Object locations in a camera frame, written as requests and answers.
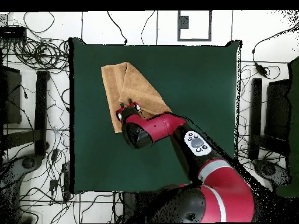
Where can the dark stand base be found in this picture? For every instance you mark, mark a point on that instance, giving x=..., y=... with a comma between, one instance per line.
x=271, y=170
x=28, y=162

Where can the black flat panel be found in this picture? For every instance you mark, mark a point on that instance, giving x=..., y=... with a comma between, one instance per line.
x=10, y=93
x=276, y=109

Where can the black power adapter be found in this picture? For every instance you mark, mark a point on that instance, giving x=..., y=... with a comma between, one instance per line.
x=261, y=69

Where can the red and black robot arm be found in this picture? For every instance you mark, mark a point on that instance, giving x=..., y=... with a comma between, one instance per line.
x=163, y=126

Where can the dark green table cloth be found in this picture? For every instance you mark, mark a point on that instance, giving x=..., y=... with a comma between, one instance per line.
x=198, y=81

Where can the grey square floor frame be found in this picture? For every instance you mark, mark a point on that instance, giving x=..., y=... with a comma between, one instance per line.
x=178, y=28

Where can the black upright bar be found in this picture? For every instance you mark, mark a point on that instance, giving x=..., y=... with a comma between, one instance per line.
x=41, y=112
x=255, y=116

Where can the small dark grey box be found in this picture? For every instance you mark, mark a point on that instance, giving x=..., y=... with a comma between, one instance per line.
x=184, y=22

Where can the black flat box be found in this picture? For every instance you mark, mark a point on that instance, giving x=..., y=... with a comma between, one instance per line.
x=12, y=32

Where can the tan terry towel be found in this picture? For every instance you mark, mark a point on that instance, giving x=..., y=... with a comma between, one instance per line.
x=135, y=86

